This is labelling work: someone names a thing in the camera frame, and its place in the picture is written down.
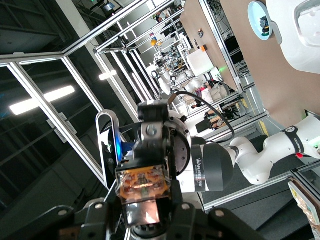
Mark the white lidded lunch box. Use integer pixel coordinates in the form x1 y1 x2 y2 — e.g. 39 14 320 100
265 0 320 75

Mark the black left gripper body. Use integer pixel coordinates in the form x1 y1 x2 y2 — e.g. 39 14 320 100
132 99 176 176

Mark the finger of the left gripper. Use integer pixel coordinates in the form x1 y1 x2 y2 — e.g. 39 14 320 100
116 146 168 174

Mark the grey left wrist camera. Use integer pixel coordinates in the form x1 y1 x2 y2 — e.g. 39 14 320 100
96 109 124 191

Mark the long ceiling light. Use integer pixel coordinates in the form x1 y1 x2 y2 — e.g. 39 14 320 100
9 85 76 116

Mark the light blue round plate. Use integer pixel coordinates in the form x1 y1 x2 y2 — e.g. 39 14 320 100
247 0 275 41

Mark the aluminium cell frame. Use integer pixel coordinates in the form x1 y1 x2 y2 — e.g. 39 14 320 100
0 0 270 187

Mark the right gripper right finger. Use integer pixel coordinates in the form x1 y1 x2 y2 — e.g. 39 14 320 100
164 189 266 240

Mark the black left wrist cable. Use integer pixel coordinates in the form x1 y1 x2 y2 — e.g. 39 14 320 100
172 91 236 142

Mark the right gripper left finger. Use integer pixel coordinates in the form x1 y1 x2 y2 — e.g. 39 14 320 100
12 198 126 240

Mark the short ceiling light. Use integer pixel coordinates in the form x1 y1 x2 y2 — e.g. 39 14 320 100
98 69 118 81

